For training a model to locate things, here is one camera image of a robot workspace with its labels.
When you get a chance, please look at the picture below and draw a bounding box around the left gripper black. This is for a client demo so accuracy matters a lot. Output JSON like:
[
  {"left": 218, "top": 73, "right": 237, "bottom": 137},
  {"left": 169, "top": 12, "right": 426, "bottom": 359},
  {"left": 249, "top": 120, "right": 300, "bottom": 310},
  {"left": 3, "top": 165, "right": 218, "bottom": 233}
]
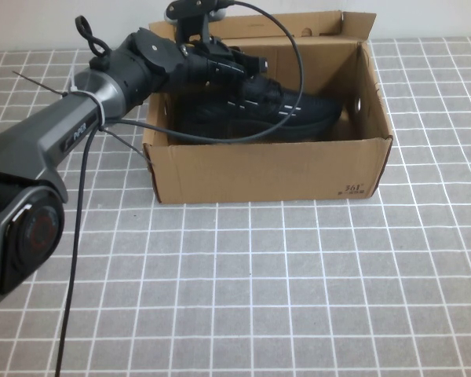
[{"left": 168, "top": 33, "right": 270, "bottom": 86}]

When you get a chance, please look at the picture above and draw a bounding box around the black knit sneaker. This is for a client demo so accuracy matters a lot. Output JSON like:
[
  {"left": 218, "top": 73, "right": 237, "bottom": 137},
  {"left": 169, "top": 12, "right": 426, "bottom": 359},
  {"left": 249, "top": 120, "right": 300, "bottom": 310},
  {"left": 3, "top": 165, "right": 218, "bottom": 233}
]
[{"left": 172, "top": 76, "right": 343, "bottom": 145}]

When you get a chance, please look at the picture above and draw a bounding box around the brown cardboard shoe box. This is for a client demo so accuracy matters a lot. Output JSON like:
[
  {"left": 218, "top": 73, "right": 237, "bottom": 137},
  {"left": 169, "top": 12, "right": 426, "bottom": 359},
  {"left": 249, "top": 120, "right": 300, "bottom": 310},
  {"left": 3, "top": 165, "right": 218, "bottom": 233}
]
[{"left": 142, "top": 10, "right": 393, "bottom": 205}]

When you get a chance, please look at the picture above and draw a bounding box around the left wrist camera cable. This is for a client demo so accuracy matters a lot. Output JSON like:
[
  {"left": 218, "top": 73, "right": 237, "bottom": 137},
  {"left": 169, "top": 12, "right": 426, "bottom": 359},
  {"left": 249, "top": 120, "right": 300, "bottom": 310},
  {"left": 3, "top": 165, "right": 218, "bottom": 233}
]
[{"left": 53, "top": 0, "right": 305, "bottom": 377}]

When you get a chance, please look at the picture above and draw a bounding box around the white zip tie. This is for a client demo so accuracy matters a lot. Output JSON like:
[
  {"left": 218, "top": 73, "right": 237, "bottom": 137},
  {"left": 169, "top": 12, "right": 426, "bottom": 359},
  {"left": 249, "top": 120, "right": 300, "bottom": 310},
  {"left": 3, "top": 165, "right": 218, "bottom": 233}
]
[{"left": 68, "top": 70, "right": 154, "bottom": 166}]

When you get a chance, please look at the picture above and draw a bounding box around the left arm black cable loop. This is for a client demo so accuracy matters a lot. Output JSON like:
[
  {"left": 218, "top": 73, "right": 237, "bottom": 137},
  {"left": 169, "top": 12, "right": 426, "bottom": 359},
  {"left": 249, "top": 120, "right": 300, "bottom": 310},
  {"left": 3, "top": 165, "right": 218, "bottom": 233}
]
[{"left": 74, "top": 15, "right": 113, "bottom": 72}]

